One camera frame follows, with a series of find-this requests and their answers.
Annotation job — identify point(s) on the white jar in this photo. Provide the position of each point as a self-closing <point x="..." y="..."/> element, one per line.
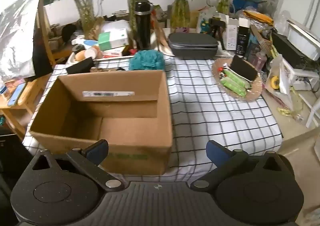
<point x="91" y="53"/>

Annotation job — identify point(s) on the yellow orange cloth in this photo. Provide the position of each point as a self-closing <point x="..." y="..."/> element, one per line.
<point x="257" y="17"/>

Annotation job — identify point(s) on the black carton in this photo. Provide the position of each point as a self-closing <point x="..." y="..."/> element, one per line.
<point x="243" y="37"/>

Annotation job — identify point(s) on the brown cardboard box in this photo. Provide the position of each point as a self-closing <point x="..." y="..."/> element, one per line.
<point x="140" y="136"/>

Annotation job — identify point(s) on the white carton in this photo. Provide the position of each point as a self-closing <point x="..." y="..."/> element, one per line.
<point x="232" y="33"/>

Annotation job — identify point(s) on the white appliance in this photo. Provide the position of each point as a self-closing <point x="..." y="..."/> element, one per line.
<point x="302" y="76"/>

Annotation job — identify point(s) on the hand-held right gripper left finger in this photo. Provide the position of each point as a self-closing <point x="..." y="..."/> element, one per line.
<point x="96" y="152"/>

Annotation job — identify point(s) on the silver foil sheet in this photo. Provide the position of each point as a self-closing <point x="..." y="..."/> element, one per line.
<point x="15" y="36"/>

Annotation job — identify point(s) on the wooden chair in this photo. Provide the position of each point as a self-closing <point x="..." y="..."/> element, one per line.
<point x="30" y="91"/>

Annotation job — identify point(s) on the black box device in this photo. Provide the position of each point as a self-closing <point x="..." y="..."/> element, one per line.
<point x="287" y="49"/>

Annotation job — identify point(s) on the colourful printed bag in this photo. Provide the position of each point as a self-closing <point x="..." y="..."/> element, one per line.
<point x="203" y="22"/>

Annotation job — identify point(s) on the white plastic container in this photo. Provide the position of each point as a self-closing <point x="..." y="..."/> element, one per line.
<point x="302" y="43"/>

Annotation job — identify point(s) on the black round object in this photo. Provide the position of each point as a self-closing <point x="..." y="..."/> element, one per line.
<point x="68" y="32"/>

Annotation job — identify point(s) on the green white tissue box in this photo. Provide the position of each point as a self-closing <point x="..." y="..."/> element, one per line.
<point x="112" y="39"/>

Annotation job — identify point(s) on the cream plastic tray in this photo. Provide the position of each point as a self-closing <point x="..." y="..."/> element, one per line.
<point x="71" y="60"/>

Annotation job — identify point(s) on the grey zip case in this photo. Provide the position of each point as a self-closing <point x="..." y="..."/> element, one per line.
<point x="191" y="47"/>

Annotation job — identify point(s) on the smartphone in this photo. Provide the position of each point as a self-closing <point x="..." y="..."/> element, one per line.
<point x="16" y="94"/>

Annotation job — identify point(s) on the black tape roll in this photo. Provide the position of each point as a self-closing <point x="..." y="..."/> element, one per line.
<point x="78" y="48"/>

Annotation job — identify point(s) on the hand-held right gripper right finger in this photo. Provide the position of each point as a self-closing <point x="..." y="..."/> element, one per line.
<point x="216" y="153"/>

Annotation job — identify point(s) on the red white flat box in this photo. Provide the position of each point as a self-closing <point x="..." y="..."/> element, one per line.
<point x="113" y="52"/>

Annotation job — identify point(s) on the black rectangular pouch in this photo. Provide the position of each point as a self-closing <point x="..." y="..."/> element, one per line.
<point x="243" y="68"/>

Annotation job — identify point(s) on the black thermos bottle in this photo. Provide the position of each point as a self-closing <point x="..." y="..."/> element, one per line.
<point x="143" y="26"/>

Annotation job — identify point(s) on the white black checkered tablecloth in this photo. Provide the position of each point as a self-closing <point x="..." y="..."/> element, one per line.
<point x="212" y="121"/>

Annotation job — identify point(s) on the white tissue pack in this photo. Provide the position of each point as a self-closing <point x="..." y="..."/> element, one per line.
<point x="112" y="26"/>

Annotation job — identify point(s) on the yellow tape measure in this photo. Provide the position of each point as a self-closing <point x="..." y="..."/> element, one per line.
<point x="275" y="82"/>

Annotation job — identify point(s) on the brown patterned scrunchie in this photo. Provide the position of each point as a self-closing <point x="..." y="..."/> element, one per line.
<point x="100" y="69"/>

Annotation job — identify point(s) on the black wallet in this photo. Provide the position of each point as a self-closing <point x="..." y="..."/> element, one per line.
<point x="80" y="65"/>

